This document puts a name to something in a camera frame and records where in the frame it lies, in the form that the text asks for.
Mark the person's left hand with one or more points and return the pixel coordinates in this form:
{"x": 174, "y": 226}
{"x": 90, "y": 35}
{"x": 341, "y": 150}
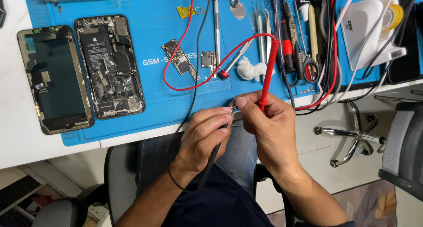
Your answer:
{"x": 195, "y": 141}

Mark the person's right hand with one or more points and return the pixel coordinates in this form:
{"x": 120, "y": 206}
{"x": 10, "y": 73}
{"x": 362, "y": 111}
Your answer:
{"x": 277, "y": 134}

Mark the person's left fingers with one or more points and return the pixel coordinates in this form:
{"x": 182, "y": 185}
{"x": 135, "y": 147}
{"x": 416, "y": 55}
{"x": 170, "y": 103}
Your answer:
{"x": 216, "y": 116}

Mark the small metal phone component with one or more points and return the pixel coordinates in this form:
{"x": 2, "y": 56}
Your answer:
{"x": 235, "y": 108}

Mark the black multimeter probe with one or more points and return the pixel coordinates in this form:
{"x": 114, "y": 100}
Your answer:
{"x": 208, "y": 166}

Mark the red multimeter probe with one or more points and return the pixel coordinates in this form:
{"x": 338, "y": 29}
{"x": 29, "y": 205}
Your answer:
{"x": 270, "y": 71}

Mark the person's blue jeans legs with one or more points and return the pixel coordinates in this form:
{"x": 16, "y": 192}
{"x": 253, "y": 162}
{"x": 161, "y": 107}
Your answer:
{"x": 239, "y": 154}

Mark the small rectangular logic board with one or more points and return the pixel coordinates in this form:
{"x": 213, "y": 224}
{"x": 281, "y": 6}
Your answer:
{"x": 208, "y": 60}

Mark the crumpled white tissue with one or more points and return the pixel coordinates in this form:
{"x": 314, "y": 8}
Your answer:
{"x": 251, "y": 70}

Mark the silver screwdriver with red cap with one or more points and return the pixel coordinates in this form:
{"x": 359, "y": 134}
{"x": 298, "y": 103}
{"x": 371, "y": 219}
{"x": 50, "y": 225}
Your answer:
{"x": 236, "y": 58}

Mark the long phone logic board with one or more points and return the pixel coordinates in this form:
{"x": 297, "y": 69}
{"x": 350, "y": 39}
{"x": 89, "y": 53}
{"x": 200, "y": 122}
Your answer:
{"x": 180, "y": 59}

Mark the person's dark blue shirt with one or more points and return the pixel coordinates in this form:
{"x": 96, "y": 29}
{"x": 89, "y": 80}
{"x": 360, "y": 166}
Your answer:
{"x": 221, "y": 204}

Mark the silver tweezers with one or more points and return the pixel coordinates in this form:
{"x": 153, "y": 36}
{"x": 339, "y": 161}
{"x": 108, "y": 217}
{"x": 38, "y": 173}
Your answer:
{"x": 268, "y": 32}
{"x": 260, "y": 35}

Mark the group of small screws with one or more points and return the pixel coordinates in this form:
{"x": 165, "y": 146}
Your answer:
{"x": 307, "y": 90}

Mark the red and black screwdriver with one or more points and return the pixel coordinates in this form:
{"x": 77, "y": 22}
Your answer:
{"x": 288, "y": 48}

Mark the blue silicone repair mat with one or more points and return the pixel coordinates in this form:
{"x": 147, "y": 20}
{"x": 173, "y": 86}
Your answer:
{"x": 155, "y": 32}

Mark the metal pry pick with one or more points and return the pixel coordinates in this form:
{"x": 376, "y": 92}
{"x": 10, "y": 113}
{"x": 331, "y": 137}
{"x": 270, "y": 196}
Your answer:
{"x": 238, "y": 10}

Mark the yellow tape piece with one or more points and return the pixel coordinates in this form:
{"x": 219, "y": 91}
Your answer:
{"x": 183, "y": 12}

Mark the black seat chair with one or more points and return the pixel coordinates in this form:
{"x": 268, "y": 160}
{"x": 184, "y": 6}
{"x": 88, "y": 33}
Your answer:
{"x": 122, "y": 174}

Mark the opened phone chassis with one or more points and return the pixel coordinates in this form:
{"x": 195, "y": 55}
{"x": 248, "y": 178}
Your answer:
{"x": 109, "y": 66}

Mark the cream wooden stick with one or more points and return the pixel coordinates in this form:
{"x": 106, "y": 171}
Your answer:
{"x": 312, "y": 32}

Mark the chrome chair base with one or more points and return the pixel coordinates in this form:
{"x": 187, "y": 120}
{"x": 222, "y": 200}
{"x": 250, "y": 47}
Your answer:
{"x": 355, "y": 134}

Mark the white glue tube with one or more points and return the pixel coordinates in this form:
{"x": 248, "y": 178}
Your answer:
{"x": 302, "y": 4}

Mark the detached phone display panel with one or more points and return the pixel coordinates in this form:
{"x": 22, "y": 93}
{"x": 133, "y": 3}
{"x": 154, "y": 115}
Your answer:
{"x": 54, "y": 81}

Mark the white electronic device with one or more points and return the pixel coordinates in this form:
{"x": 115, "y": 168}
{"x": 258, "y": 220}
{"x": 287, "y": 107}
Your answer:
{"x": 362, "y": 28}

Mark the patterned floor rug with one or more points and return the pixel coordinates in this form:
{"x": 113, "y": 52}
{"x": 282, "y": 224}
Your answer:
{"x": 366, "y": 204}

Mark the grey mesh office chair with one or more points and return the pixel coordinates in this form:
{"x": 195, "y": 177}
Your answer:
{"x": 405, "y": 147}

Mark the yellow tape roll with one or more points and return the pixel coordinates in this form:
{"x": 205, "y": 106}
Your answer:
{"x": 393, "y": 17}

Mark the low shelf with items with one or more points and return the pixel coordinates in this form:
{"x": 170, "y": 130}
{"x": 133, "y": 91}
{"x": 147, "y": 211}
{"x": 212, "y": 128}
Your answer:
{"x": 29, "y": 200}

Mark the black object at desk edge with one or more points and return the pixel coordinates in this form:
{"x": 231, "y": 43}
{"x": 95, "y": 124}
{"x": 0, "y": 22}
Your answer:
{"x": 2, "y": 10}

